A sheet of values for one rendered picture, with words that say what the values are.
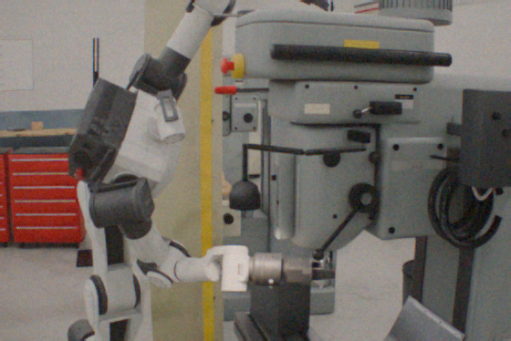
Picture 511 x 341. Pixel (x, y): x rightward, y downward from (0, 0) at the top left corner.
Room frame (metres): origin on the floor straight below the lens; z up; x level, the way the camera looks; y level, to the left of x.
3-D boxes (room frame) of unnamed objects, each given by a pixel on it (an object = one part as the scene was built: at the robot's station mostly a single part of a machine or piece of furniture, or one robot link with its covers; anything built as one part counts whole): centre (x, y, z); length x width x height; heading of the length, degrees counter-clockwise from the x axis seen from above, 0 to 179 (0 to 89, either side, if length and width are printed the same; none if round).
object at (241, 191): (1.31, 0.02, 1.47); 0.07 x 0.07 x 0.06
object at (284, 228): (1.42, -0.07, 1.45); 0.04 x 0.04 x 0.21; 15
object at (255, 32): (1.45, -0.19, 1.81); 0.47 x 0.26 x 0.16; 105
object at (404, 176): (1.49, -0.37, 1.47); 0.24 x 0.19 x 0.26; 15
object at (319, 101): (1.45, -0.22, 1.68); 0.34 x 0.24 x 0.10; 105
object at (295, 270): (1.45, -0.09, 1.24); 0.13 x 0.12 x 0.10; 176
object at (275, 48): (1.31, -0.25, 1.79); 0.45 x 0.04 x 0.04; 105
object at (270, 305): (1.87, -0.08, 1.00); 0.22 x 0.12 x 0.20; 25
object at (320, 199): (1.44, -0.18, 1.47); 0.21 x 0.19 x 0.32; 15
